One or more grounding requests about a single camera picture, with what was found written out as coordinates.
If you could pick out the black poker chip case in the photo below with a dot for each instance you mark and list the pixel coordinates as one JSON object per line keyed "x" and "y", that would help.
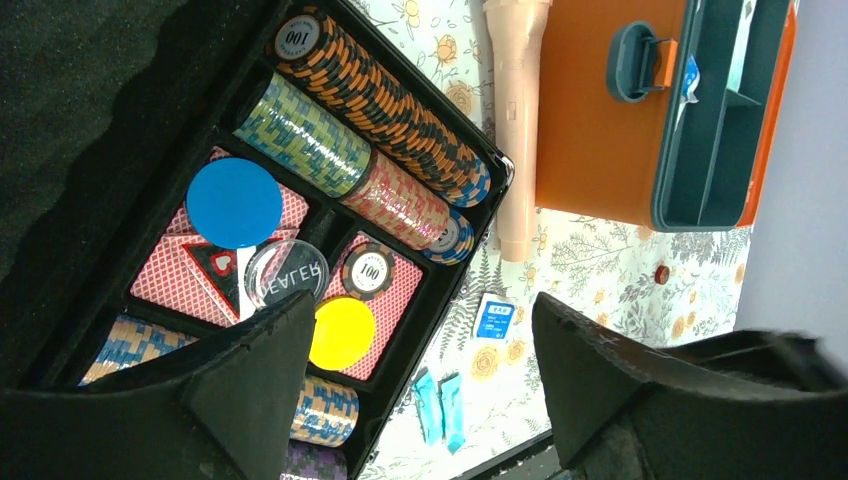
{"x": 108, "y": 110}

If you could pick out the floral table mat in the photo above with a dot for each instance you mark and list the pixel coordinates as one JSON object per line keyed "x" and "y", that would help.
{"x": 604, "y": 269}

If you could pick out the blue 10 chip stack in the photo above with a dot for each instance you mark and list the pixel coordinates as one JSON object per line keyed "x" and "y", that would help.
{"x": 455, "y": 244}

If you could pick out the blue poker chip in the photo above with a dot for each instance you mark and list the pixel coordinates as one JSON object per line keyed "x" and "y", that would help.
{"x": 234, "y": 203}

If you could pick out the green chip stack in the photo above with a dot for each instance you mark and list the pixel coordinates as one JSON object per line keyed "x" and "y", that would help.
{"x": 290, "y": 128}

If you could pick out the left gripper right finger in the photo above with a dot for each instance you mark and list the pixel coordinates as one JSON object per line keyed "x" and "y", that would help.
{"x": 750, "y": 404}

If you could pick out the teal tube pair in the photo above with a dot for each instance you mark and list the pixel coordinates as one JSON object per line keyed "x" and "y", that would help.
{"x": 441, "y": 409}

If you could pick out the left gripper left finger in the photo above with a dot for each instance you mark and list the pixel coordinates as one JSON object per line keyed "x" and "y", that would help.
{"x": 219, "y": 408}

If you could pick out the orange medicine box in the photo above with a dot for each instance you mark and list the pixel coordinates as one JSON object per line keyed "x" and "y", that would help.
{"x": 595, "y": 155}

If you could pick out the teal divided tray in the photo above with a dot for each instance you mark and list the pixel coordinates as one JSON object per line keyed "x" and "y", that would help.
{"x": 714, "y": 143}

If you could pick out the orange black chip stack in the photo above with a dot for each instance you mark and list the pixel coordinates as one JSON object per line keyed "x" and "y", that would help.
{"x": 316, "y": 53}

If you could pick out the clear dealer button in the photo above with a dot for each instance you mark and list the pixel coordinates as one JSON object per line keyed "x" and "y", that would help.
{"x": 283, "y": 268}

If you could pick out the blue white medicine packet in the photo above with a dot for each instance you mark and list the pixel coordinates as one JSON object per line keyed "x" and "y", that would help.
{"x": 741, "y": 44}

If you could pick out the yellow poker chip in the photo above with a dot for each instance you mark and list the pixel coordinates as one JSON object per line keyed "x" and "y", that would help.
{"x": 345, "y": 329}

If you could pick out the purple chip stack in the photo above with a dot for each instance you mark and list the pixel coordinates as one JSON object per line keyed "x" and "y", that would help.
{"x": 306, "y": 461}

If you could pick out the red white chip stack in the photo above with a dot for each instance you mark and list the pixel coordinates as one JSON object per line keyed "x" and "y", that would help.
{"x": 398, "y": 203}

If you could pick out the blue tan chip stack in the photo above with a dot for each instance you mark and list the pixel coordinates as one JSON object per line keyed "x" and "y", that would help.
{"x": 326, "y": 413}

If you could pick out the red playing card deck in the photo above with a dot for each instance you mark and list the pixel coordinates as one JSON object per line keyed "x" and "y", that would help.
{"x": 187, "y": 274}

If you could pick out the black orange 100 chip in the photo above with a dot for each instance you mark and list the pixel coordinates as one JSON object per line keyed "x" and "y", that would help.
{"x": 368, "y": 271}

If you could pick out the small blue sachets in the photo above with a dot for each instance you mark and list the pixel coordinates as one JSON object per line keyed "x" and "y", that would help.
{"x": 494, "y": 317}

